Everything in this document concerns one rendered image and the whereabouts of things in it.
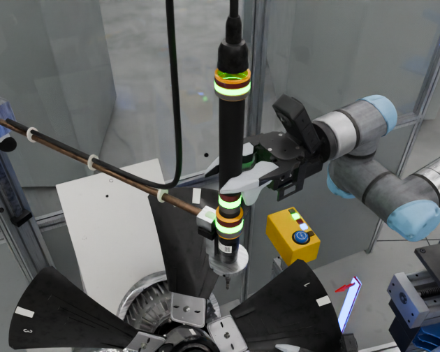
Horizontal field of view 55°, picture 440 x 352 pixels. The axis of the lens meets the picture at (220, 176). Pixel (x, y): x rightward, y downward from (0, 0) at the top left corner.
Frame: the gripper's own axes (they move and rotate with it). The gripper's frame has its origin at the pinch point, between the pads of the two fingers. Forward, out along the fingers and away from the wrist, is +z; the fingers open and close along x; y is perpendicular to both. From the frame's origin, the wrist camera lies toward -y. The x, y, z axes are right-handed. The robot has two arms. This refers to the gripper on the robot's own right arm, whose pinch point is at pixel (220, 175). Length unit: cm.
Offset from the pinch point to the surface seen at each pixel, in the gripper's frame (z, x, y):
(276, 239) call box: -37, 24, 63
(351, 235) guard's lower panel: -121, 50, 142
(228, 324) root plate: -3.2, 2.0, 47.7
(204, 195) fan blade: -7.6, 17.6, 22.2
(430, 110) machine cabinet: -285, 114, 153
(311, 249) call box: -43, 14, 62
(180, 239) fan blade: -0.3, 16.0, 30.1
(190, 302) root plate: 3.2, 7.0, 39.5
